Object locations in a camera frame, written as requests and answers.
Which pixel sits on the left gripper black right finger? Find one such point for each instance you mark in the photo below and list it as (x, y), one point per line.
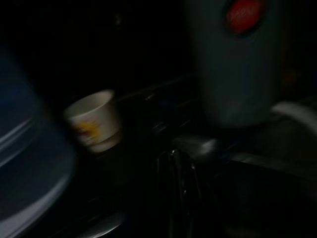
(195, 203)

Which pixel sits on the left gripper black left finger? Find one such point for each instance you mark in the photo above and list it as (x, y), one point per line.
(168, 198)

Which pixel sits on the steel spoon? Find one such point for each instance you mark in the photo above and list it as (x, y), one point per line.
(198, 147)

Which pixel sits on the white printed paper cup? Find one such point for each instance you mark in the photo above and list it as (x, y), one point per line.
(96, 121)

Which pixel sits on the grey pitcher with red logo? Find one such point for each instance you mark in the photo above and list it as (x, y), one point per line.
(237, 64)

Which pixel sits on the translucent ribbed plastic container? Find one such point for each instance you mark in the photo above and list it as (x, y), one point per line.
(27, 148)

